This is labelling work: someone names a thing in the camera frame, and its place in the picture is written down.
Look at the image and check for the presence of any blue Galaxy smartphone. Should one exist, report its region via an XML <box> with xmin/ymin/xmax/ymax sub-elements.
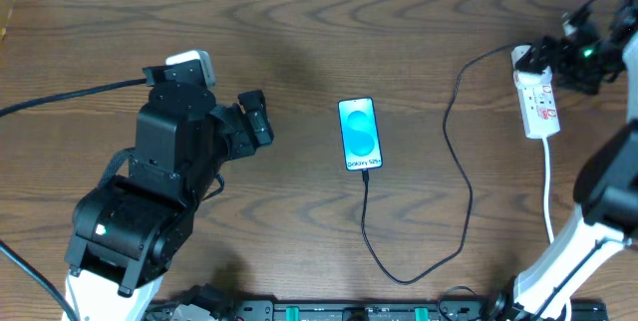
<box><xmin>338</xmin><ymin>97</ymin><xmax>383</xmax><ymax>171</ymax></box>

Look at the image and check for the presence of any black charging cable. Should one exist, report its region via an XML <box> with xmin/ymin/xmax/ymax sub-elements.
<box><xmin>359</xmin><ymin>41</ymin><xmax>529</xmax><ymax>286</ymax></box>

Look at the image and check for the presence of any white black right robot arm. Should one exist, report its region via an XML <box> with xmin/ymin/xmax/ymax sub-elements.
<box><xmin>482</xmin><ymin>0</ymin><xmax>637</xmax><ymax>320</ymax></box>

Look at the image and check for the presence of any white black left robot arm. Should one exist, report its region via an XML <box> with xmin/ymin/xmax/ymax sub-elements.
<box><xmin>63</xmin><ymin>61</ymin><xmax>274</xmax><ymax>320</ymax></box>

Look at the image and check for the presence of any white charger adapter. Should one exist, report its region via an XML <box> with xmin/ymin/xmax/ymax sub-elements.
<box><xmin>511</xmin><ymin>45</ymin><xmax>552</xmax><ymax>90</ymax></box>

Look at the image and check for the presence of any white power strip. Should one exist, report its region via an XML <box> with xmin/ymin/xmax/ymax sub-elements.
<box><xmin>517</xmin><ymin>83</ymin><xmax>560</xmax><ymax>140</ymax></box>

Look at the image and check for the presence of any white power strip cord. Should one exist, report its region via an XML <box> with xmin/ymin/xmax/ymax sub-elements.
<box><xmin>540</xmin><ymin>136</ymin><xmax>573</xmax><ymax>321</ymax></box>

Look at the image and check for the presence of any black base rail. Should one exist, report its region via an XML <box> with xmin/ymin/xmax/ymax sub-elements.
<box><xmin>147</xmin><ymin>283</ymin><xmax>609</xmax><ymax>321</ymax></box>

